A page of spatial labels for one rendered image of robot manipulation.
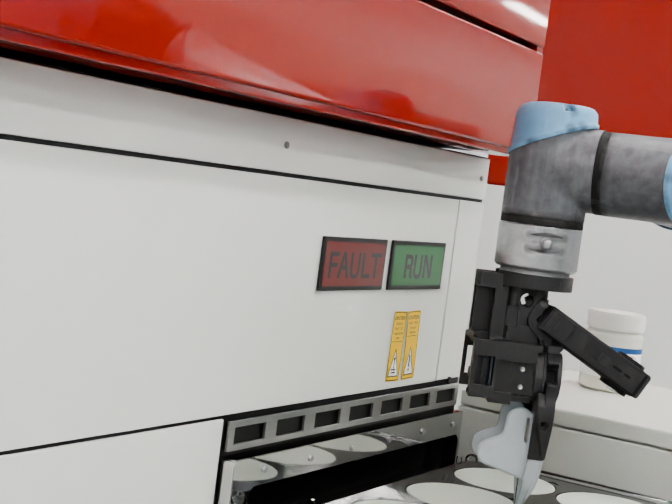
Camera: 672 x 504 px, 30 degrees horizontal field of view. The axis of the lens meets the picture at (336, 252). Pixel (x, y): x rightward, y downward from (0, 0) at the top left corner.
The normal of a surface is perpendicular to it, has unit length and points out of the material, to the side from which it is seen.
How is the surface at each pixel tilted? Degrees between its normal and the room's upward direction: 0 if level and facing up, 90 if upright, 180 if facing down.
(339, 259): 90
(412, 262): 90
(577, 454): 90
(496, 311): 90
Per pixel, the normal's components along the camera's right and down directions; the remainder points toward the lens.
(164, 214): 0.86, 0.14
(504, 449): 0.01, 0.11
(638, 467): -0.50, -0.02
